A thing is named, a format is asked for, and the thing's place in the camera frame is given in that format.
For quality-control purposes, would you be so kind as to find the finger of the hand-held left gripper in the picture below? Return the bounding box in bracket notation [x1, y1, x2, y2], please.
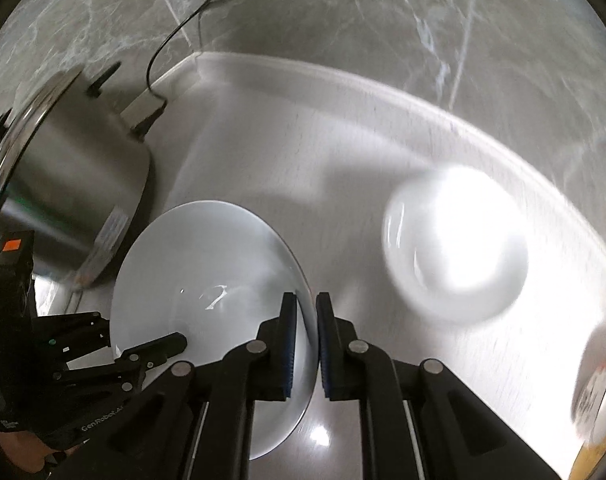
[35, 311, 112, 361]
[63, 332, 188, 396]

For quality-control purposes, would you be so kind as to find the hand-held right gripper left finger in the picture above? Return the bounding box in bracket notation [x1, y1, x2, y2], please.
[65, 291, 300, 480]

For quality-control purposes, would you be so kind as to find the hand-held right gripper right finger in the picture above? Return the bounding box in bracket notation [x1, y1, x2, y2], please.
[315, 291, 564, 480]

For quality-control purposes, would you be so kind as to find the medium white plate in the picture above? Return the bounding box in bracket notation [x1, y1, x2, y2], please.
[109, 200, 318, 461]

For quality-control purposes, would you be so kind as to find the pink floral bowl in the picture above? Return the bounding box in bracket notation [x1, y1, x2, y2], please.
[570, 325, 606, 448]

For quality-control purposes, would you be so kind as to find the person's left hand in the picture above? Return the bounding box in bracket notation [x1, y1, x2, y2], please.
[0, 427, 68, 476]

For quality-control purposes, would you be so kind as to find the stainless steel electric pot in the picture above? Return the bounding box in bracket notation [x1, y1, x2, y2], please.
[0, 62, 154, 291]

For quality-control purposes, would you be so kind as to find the small white dish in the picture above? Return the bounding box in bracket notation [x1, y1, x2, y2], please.
[382, 166, 530, 323]

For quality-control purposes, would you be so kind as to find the yellow ribbed basin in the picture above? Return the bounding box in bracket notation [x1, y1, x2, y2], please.
[565, 440, 606, 480]

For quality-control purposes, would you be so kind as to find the black power cable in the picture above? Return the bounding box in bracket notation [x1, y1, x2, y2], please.
[120, 0, 246, 133]

